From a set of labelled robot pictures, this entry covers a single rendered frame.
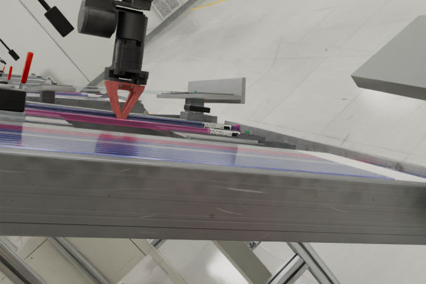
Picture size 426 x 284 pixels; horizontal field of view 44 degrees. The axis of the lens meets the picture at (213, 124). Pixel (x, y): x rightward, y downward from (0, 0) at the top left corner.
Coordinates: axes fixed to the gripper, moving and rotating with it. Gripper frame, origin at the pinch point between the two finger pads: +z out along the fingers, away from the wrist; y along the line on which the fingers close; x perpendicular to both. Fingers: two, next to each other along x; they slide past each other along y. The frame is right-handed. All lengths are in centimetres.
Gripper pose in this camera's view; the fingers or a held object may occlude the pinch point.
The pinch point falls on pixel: (120, 116)
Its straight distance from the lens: 102.6
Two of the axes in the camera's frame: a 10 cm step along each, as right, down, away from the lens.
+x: 9.1, 1.1, 3.9
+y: 3.8, 1.0, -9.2
